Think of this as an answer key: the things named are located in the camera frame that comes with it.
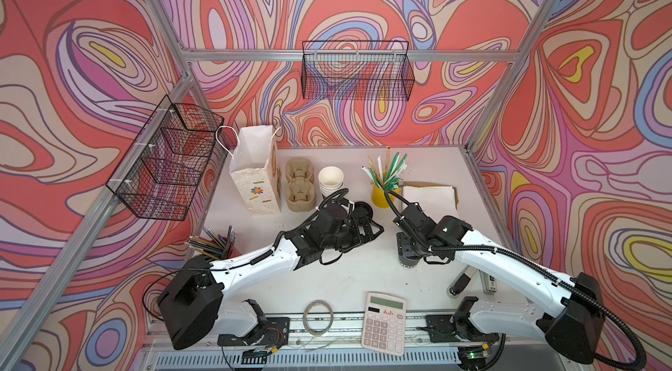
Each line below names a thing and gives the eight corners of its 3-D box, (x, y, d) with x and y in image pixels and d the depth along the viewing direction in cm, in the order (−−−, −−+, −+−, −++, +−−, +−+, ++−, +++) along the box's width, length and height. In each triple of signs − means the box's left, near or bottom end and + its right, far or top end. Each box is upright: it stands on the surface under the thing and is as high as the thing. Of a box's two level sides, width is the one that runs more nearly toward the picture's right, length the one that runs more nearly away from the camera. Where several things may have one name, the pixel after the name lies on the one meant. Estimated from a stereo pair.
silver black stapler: (453, 301, 81) (459, 296, 77) (443, 292, 82) (449, 287, 78) (471, 275, 86) (478, 269, 82) (462, 268, 88) (469, 261, 83)
